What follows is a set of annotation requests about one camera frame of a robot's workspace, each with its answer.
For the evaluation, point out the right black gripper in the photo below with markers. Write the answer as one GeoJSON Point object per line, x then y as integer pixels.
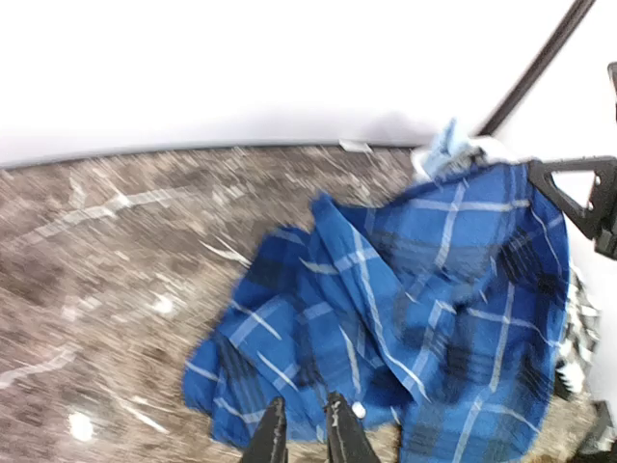
{"type": "Point", "coordinates": [609, 217]}

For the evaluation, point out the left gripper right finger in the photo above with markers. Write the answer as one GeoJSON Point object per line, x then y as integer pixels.
{"type": "Point", "coordinates": [347, 441]}

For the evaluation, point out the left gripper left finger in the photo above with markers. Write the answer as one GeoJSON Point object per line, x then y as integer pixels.
{"type": "Point", "coordinates": [268, 444]}

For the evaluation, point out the blue plaid long sleeve shirt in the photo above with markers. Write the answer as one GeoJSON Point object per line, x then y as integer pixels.
{"type": "Point", "coordinates": [441, 310]}

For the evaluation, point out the black white checkered folded shirt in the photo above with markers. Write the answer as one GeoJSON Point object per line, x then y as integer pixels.
{"type": "Point", "coordinates": [580, 339]}

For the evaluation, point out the light blue shirt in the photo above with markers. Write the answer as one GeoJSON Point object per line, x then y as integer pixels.
{"type": "Point", "coordinates": [453, 151]}

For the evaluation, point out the right black corner post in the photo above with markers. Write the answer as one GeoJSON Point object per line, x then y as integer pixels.
{"type": "Point", "coordinates": [545, 56]}

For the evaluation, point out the small white wall tag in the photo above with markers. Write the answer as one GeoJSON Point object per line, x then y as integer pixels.
{"type": "Point", "coordinates": [355, 146]}

